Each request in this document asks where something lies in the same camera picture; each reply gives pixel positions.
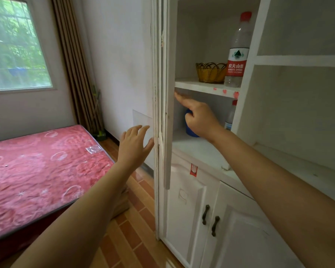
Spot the person's left hand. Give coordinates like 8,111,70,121
117,125,155,172

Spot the person's right hand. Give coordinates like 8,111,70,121
174,92,223,142

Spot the person's right forearm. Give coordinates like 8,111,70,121
209,127,335,268

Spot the person's left forearm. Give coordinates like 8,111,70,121
11,161,138,268

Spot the blue cup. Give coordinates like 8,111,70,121
185,109,200,138

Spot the clear plastic scrap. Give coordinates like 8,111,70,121
85,144,103,154

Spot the green broom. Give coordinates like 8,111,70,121
90,85,108,141

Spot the small red-cap water bottle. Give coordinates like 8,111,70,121
224,100,238,131

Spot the white upper cabinet door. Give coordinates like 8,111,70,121
161,0,180,190

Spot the white cabinet door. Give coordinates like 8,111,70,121
163,153,221,268
161,0,180,190
200,181,305,268

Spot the yellow wicker basket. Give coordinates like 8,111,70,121
195,62,227,84

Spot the white lower cabinet door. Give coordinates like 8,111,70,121
200,181,305,268
163,153,221,268

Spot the large red-label water bottle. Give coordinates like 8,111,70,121
224,11,253,88

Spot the brown striped curtain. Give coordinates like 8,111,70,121
50,0,105,135

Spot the red patterned mattress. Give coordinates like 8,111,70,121
0,125,115,244

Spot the white wooden cabinet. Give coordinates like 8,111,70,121
151,0,335,268

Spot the blue plastic basin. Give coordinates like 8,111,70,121
7,67,27,77

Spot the glass window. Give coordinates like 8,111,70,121
0,0,58,95

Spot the white wall panel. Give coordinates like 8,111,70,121
132,109,155,171

